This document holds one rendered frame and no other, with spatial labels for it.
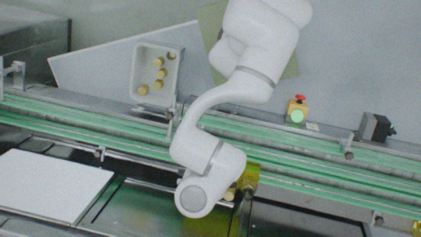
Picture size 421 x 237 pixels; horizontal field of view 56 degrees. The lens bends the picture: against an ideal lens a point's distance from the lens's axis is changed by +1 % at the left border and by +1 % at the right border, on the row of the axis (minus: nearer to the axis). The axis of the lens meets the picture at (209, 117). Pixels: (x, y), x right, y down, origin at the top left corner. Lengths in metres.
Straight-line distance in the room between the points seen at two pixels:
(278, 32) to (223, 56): 0.37
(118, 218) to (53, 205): 0.20
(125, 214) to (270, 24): 0.80
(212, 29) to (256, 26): 0.68
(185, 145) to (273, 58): 0.22
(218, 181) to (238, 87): 0.17
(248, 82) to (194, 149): 0.15
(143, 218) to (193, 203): 0.59
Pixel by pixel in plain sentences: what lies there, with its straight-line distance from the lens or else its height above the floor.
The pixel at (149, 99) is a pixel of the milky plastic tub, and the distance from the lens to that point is 1.51.
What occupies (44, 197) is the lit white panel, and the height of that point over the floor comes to 1.23.
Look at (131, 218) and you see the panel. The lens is 1.28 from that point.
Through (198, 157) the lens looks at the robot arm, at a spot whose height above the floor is 1.59.
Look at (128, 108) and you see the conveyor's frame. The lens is 1.59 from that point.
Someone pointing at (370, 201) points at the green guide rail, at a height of 0.92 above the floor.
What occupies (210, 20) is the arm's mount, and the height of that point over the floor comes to 0.84.
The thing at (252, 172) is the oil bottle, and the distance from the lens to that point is 1.33.
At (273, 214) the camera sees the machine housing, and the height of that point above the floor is 0.96.
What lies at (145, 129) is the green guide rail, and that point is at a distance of 1.47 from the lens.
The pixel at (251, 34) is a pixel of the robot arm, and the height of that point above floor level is 1.48.
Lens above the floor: 2.20
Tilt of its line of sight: 68 degrees down
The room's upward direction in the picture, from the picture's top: 154 degrees counter-clockwise
